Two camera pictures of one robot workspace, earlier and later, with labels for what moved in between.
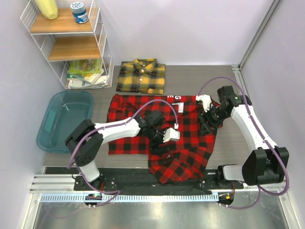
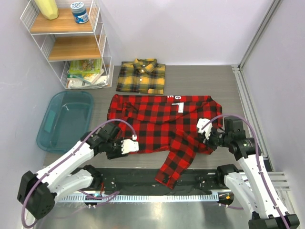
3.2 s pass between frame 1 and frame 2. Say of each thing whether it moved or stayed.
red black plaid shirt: moved
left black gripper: moved
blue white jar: stayed
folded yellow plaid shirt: stayed
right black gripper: moved
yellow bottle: stayed
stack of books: stayed
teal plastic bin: stayed
